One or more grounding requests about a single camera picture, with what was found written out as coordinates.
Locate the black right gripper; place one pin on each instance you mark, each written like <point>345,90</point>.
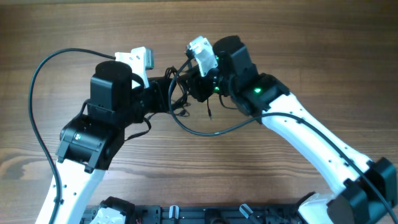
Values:
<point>199,88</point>

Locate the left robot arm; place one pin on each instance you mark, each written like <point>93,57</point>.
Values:
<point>89,142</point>

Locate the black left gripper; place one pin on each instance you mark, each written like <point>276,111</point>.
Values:
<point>158,94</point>

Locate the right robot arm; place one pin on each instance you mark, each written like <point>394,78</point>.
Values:
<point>361,190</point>

